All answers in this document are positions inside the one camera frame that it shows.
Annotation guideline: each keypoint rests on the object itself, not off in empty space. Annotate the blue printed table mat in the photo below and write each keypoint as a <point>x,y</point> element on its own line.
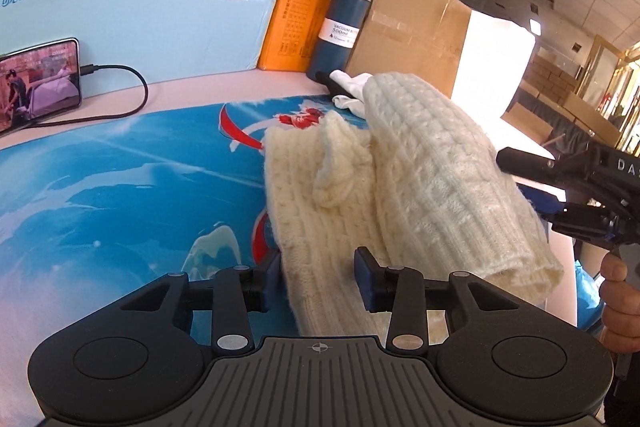
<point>125,207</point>

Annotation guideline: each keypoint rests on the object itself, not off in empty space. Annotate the brown cardboard box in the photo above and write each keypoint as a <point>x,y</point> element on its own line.
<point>405,22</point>

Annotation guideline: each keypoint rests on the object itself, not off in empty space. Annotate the flat cardboard box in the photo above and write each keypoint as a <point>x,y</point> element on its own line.
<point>580,117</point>

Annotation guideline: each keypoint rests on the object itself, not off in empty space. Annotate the dark blue vacuum bottle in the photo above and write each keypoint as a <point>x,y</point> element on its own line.
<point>337,22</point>

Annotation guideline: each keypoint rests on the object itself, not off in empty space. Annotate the gold framed glass door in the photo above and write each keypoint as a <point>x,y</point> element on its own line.
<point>617,82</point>

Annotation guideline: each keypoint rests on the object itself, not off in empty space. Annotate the white foam board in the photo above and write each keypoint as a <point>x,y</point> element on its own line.
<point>495,67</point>

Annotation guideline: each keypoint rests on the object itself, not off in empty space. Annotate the cream knitted sweater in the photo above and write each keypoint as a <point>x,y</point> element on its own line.
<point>425,167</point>

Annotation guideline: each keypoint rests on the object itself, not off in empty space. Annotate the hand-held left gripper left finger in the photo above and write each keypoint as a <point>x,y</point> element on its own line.
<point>272,279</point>

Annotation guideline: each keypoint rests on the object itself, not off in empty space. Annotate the white cloth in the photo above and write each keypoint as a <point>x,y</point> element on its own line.
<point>350,89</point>

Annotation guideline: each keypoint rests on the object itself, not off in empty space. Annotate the person's right hand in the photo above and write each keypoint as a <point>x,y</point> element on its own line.
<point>620,307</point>

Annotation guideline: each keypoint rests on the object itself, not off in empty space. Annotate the blue plastic bag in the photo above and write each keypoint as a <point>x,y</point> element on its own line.
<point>587,302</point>

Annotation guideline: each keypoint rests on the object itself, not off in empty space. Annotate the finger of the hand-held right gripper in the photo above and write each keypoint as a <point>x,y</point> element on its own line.
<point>580,222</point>
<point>530,164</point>

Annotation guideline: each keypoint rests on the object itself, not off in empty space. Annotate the smartphone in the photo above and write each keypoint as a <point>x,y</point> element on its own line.
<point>40,84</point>

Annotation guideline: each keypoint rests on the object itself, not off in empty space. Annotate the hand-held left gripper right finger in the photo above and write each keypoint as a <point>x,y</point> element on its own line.
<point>364,279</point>

